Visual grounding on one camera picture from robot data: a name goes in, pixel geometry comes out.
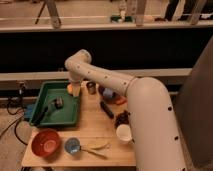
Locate orange apple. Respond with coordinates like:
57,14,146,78
67,84,73,95

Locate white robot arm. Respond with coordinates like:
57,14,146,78
65,49,187,171

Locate purple bowl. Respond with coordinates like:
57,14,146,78
98,86,116,102

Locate red bowl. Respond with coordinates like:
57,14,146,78
31,128,61,158

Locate small metal cup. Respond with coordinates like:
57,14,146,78
86,81,96,95

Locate black dish brush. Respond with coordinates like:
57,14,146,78
34,97,63,126

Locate green plastic tray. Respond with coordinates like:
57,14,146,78
30,81,80,127

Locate blue sponge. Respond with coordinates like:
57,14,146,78
103,88,114,98

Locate dark green cucumber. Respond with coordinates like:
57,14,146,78
100,101,114,119

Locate orange carrot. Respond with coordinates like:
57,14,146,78
115,97,127,105

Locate blue power box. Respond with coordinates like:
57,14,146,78
24,104,35,121

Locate dark grape bunch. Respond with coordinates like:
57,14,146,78
114,110,129,127

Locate blue measuring cup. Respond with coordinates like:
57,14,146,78
64,137,107,159

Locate white cup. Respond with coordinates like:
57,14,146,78
116,124,132,144

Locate green object on ledge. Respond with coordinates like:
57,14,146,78
110,15,133,23

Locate black cables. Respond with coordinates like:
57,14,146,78
0,96,29,147

